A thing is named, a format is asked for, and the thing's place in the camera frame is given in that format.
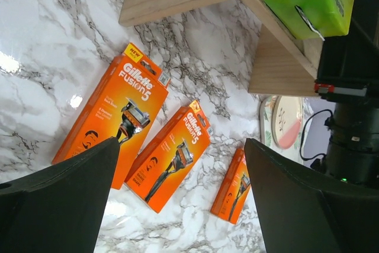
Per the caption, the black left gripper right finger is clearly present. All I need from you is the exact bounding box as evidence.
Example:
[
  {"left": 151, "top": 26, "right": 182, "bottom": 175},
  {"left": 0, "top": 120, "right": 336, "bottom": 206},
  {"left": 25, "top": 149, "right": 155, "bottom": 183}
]
[{"left": 244, "top": 139, "right": 378, "bottom": 252}]

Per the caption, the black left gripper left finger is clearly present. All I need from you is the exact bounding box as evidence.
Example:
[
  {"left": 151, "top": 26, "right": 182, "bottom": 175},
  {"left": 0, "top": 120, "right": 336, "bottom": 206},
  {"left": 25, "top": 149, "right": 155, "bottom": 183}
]
[{"left": 1, "top": 137, "right": 120, "bottom": 252}]

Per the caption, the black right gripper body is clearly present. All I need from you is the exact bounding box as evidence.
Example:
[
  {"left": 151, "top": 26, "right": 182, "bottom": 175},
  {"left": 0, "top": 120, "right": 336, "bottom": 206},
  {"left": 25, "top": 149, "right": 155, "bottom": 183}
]
[{"left": 314, "top": 0, "right": 378, "bottom": 102}]

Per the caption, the light wooden two-tier shelf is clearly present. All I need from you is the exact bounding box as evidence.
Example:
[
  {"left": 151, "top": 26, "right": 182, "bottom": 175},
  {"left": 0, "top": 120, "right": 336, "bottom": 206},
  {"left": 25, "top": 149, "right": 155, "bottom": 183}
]
[{"left": 119, "top": 0, "right": 322, "bottom": 97}]

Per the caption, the black green razor box front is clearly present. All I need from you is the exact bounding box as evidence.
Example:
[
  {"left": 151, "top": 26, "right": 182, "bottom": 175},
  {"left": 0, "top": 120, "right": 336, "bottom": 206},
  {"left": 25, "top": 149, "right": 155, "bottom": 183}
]
[{"left": 262, "top": 0, "right": 354, "bottom": 40}]

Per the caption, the orange razor box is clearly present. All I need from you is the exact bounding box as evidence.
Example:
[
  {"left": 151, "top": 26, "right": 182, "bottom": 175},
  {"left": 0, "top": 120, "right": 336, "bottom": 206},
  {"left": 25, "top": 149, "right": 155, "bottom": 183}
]
[
  {"left": 125, "top": 100, "right": 213, "bottom": 213},
  {"left": 210, "top": 149, "right": 250, "bottom": 225},
  {"left": 52, "top": 43, "right": 170, "bottom": 189}
]

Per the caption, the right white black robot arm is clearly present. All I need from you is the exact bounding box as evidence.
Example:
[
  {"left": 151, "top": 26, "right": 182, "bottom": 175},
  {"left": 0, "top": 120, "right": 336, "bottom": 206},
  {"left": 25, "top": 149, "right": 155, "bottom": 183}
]
[{"left": 311, "top": 0, "right": 378, "bottom": 188}]

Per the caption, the clear floral tray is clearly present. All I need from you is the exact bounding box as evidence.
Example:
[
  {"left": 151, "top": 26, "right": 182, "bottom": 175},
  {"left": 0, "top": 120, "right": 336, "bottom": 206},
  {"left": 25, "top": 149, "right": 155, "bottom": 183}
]
[{"left": 260, "top": 96, "right": 310, "bottom": 164}]

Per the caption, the pink cream round plate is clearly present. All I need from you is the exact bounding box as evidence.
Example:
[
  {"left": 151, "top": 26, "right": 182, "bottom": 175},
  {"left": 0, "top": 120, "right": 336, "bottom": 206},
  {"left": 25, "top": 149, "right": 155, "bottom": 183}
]
[{"left": 272, "top": 96, "right": 303, "bottom": 149}]

